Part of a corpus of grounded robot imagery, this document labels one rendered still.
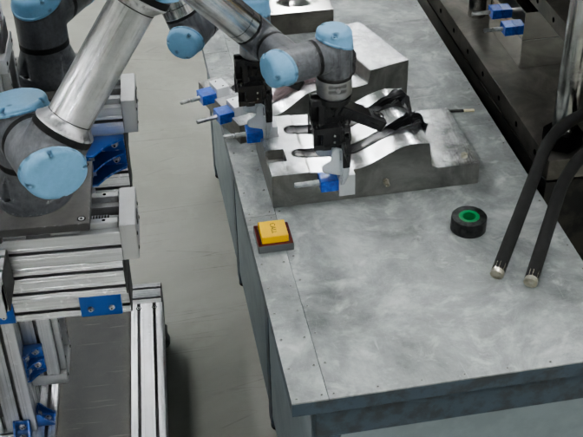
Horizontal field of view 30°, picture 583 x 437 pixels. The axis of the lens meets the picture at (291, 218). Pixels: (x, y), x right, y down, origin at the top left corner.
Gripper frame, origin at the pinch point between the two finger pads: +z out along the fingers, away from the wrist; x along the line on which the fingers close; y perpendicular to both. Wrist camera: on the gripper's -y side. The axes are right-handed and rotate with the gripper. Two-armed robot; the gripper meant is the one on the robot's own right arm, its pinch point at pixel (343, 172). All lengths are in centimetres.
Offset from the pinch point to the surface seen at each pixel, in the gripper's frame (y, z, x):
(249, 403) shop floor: 21, 95, -26
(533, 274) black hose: -34.8, 12.0, 28.6
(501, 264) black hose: -29.2, 11.9, 24.3
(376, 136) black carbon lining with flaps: -12.6, 4.2, -18.9
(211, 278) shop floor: 25, 95, -84
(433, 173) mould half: -24.3, 10.6, -10.0
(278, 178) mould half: 12.9, 6.7, -10.1
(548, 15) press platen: -67, -6, -51
